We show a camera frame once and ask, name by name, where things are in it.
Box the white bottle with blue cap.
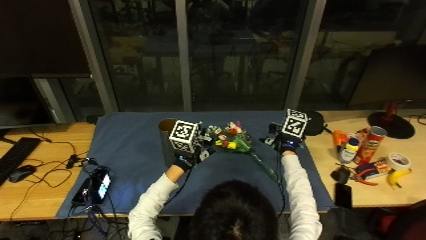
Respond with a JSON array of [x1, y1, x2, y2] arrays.
[[337, 137, 361, 165]]

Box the person's right hand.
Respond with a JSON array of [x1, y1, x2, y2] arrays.
[[266, 122, 307, 154]]

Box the grey window frame post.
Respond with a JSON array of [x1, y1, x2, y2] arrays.
[[175, 0, 194, 113], [284, 0, 329, 111], [67, 0, 120, 114]]

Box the smartphone with lit screen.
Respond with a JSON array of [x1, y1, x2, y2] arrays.
[[91, 167, 112, 205]]

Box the black monitor with red stand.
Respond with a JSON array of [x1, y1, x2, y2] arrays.
[[348, 44, 426, 140]]

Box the blue table cloth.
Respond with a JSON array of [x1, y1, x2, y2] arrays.
[[57, 110, 336, 219]]

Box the black computer mouse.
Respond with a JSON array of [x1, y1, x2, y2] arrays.
[[9, 164, 38, 183]]

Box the black right glove cable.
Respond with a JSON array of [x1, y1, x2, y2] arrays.
[[276, 151, 288, 218]]

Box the orange bottle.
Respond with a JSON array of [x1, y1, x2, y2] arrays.
[[332, 129, 351, 148]]

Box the black glove cable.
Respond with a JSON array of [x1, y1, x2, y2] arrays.
[[164, 166, 195, 209], [276, 151, 288, 218]]

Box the blue and red box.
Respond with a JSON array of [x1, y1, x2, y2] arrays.
[[355, 159, 392, 181]]

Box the red chips can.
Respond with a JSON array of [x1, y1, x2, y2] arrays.
[[353, 125, 389, 166]]

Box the red and black chair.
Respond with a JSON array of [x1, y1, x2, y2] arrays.
[[367, 199, 426, 240]]

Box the black keyboard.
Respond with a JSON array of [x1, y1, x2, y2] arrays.
[[0, 137, 45, 186]]

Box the black desk cables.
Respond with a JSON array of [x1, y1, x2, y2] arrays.
[[9, 127, 92, 222]]

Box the black round pouch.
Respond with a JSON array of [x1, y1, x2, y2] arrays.
[[304, 110, 328, 137]]

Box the person's left hand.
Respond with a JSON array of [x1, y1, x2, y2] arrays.
[[171, 130, 219, 172]]

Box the artificial flower bouquet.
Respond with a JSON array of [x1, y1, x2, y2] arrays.
[[207, 120, 280, 179]]

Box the small black pouch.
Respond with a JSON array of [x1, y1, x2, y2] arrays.
[[331, 165, 353, 185]]

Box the white tape roll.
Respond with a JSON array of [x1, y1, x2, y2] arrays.
[[385, 152, 413, 172]]

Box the white marker cube left glove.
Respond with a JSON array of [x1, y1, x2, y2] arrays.
[[168, 119, 203, 154]]

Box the black left glove cable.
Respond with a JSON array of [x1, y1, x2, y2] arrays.
[[164, 166, 195, 209]]

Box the red-handled pliers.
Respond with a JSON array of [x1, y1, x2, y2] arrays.
[[352, 168, 380, 187]]

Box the white marker cube right glove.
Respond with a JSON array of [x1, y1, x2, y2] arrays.
[[282, 108, 309, 139]]

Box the grey cylindrical vase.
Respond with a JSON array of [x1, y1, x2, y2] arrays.
[[158, 118, 180, 168]]

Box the black power bank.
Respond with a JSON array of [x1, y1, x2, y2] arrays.
[[71, 178, 94, 205]]

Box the white marker cube glove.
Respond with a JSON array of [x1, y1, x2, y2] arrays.
[[168, 119, 203, 154], [282, 108, 309, 139]]

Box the black smartphone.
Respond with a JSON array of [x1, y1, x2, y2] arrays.
[[335, 182, 355, 210]]

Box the yellow banana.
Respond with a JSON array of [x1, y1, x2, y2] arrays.
[[387, 168, 413, 190]]

